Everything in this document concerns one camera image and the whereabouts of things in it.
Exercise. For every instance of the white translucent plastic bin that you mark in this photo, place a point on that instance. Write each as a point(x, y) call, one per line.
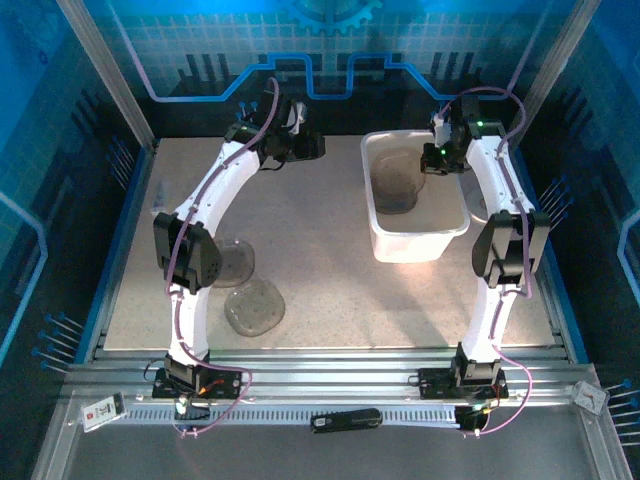
point(410, 245)

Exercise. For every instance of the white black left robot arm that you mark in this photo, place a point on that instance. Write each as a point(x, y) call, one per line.
point(220, 185)

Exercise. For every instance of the white round disc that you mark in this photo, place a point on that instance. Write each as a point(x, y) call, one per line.
point(477, 212)

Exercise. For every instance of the black oblong device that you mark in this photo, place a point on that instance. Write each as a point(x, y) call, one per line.
point(345, 420)

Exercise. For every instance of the small square clock tag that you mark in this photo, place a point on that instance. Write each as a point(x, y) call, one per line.
point(590, 396)

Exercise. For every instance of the white label card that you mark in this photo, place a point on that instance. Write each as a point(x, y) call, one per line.
point(102, 412)

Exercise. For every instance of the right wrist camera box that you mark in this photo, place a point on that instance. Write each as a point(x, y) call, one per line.
point(442, 130)

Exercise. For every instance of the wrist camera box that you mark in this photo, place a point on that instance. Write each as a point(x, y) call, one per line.
point(442, 130)
point(287, 117)

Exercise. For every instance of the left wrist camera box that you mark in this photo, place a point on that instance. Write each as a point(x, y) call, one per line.
point(287, 117)

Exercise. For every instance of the aluminium frame post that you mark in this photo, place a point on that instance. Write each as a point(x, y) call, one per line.
point(110, 75)
point(550, 75)

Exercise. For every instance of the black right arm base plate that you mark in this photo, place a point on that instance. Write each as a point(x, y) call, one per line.
point(435, 385)

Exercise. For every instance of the aluminium rail frame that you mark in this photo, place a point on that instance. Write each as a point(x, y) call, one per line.
point(325, 372)

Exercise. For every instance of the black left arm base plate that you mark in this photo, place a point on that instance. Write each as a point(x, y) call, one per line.
point(225, 387)

